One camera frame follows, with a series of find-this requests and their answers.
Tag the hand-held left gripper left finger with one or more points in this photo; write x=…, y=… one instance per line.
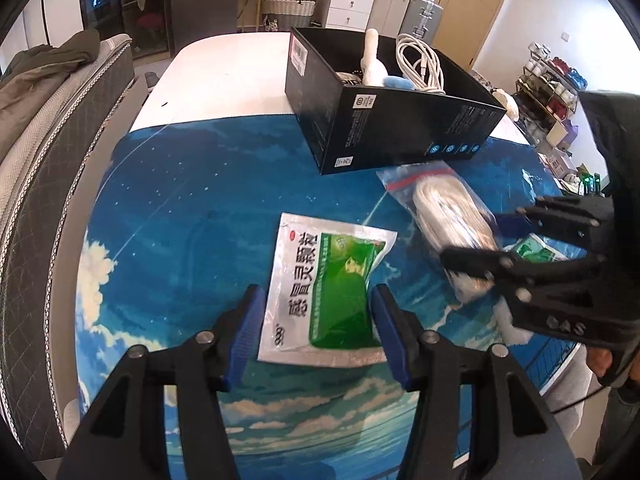
x=245, y=332

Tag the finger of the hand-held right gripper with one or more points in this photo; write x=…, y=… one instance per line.
x=540, y=272
x=565, y=220

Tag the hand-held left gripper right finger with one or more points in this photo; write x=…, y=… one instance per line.
x=389, y=332

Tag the small green medicine packet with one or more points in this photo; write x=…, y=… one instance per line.
x=532, y=250

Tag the large green white medicine packet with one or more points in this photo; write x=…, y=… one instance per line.
x=325, y=292

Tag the bag of white shoelaces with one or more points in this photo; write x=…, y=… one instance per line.
x=450, y=210

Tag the black cardboard box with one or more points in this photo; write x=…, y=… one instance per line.
x=400, y=130

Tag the white blue soft toy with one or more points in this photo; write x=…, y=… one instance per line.
x=374, y=62

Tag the person's right hand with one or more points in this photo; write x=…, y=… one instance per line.
x=599, y=362

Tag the tissue box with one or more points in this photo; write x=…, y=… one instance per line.
x=559, y=165

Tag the purple paper bag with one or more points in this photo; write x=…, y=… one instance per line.
x=565, y=137

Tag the blue sky printed mat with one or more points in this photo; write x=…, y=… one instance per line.
x=200, y=240

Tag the cream bag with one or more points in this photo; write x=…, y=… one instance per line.
x=507, y=104

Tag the shoe rack with shoes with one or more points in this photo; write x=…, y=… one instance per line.
x=550, y=85

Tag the wooden door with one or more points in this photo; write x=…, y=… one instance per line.
x=480, y=5

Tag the silver suitcase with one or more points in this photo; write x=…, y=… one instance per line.
x=424, y=17

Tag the grey quilted mattress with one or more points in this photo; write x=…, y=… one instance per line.
x=55, y=175

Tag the grey slipper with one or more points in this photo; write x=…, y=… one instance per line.
x=151, y=81

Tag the white wicker basket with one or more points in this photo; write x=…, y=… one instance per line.
x=289, y=12

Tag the olive green blanket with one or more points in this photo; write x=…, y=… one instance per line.
x=45, y=67

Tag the grey refrigerator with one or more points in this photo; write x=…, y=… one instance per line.
x=205, y=0

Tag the dark glass cabinet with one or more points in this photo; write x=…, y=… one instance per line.
x=127, y=5

